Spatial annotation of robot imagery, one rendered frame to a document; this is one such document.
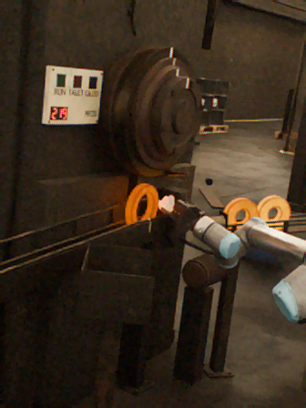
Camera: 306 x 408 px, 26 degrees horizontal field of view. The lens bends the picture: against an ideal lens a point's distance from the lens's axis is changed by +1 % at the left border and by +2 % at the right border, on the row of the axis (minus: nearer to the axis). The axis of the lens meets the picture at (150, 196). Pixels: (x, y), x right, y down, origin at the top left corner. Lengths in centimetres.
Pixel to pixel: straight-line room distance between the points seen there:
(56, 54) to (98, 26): 22
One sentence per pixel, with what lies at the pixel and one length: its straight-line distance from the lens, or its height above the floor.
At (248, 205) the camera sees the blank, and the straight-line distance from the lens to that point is 276.
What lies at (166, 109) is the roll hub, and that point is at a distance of 225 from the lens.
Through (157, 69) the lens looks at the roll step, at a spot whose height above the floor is 127.
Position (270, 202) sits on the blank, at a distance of 281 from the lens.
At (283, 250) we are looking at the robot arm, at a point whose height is 72.
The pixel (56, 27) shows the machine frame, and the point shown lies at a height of 136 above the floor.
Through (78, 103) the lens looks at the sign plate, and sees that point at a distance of 221.
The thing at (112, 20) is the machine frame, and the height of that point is 141.
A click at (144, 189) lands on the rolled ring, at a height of 83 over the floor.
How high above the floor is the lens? 131
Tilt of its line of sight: 12 degrees down
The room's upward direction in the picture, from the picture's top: 7 degrees clockwise
